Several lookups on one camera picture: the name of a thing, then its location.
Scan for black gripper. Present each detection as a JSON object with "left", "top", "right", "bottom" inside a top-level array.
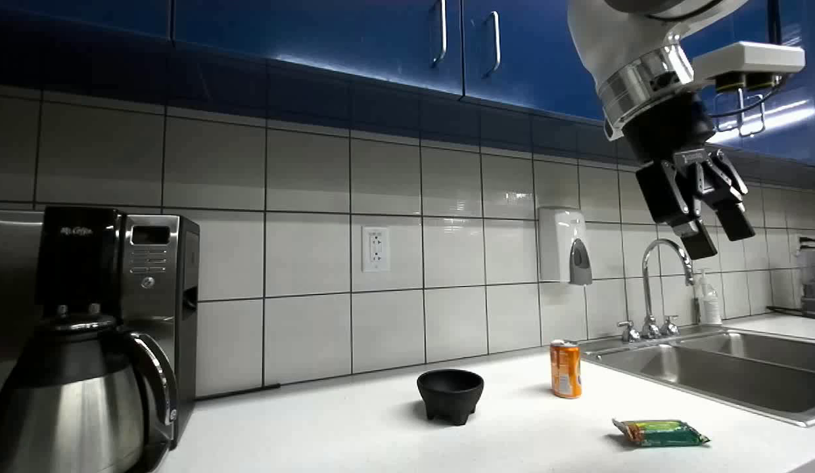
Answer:
[{"left": 620, "top": 91, "right": 756, "bottom": 264}]

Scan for green packet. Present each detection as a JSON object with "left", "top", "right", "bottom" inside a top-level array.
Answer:
[{"left": 611, "top": 416, "right": 712, "bottom": 452}]

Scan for black bowl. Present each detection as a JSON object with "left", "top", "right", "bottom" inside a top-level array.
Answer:
[{"left": 416, "top": 368, "right": 486, "bottom": 428}]

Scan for chrome faucet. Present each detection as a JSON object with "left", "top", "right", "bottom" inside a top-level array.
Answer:
[{"left": 642, "top": 238, "right": 699, "bottom": 339}]

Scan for clear soap bottle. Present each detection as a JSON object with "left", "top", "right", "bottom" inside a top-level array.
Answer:
[{"left": 695, "top": 272, "right": 722, "bottom": 328}]

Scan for blender appliance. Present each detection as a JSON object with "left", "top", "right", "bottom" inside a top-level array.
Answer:
[{"left": 796, "top": 234, "right": 815, "bottom": 321}]

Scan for stainless steel double sink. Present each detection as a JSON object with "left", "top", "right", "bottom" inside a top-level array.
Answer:
[{"left": 588, "top": 327, "right": 815, "bottom": 428}]

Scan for orange soda can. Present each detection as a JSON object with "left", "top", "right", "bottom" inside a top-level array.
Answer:
[{"left": 546, "top": 339, "right": 584, "bottom": 403}]

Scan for blue upper cabinet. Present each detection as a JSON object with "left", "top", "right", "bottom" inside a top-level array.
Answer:
[{"left": 0, "top": 0, "right": 815, "bottom": 169}]

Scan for black silver coffee maker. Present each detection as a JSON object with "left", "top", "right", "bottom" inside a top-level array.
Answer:
[{"left": 0, "top": 205, "right": 202, "bottom": 431}]

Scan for steel coffee carafe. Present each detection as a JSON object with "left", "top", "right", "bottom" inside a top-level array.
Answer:
[{"left": 0, "top": 317, "right": 178, "bottom": 473}]

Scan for metal cabinet handle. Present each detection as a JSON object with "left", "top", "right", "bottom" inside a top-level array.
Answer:
[
  {"left": 751, "top": 87, "right": 771, "bottom": 141},
  {"left": 432, "top": 0, "right": 449, "bottom": 70},
  {"left": 486, "top": 9, "right": 504, "bottom": 80}
]

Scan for white wall soap dispenser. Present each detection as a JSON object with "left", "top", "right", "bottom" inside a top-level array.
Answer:
[{"left": 536, "top": 208, "right": 593, "bottom": 288}]

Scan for white wall outlet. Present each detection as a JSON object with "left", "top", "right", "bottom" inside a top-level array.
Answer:
[{"left": 359, "top": 225, "right": 394, "bottom": 275}]

